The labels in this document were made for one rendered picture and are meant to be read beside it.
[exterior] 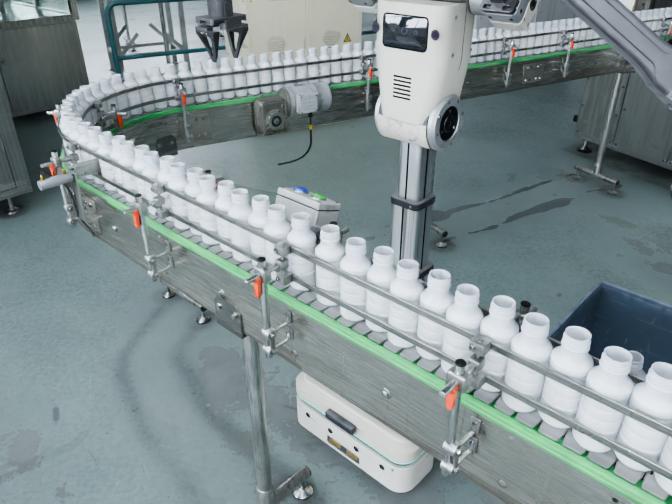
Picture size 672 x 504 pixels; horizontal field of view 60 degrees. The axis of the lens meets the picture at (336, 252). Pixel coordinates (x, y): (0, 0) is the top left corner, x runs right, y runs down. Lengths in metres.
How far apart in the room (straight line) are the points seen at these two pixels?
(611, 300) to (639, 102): 3.44
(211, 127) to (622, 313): 1.82
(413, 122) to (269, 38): 3.60
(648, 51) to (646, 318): 0.66
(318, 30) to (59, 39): 2.45
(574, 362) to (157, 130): 2.00
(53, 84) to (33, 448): 4.36
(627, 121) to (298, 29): 2.70
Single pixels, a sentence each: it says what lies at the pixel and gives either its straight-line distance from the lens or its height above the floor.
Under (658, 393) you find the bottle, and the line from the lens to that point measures 0.89.
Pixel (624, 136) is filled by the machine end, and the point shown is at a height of 0.25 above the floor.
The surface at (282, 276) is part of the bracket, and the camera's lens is 1.19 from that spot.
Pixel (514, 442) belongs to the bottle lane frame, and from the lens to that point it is 1.01.
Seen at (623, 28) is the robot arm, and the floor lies 1.54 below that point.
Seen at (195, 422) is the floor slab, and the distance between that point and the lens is 2.40.
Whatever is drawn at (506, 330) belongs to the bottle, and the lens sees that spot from 0.95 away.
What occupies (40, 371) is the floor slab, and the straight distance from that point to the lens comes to 2.85.
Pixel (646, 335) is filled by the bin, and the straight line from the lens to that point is 1.51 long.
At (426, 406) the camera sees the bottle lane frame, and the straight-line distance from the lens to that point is 1.08.
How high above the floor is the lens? 1.68
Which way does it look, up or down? 30 degrees down
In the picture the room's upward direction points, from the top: straight up
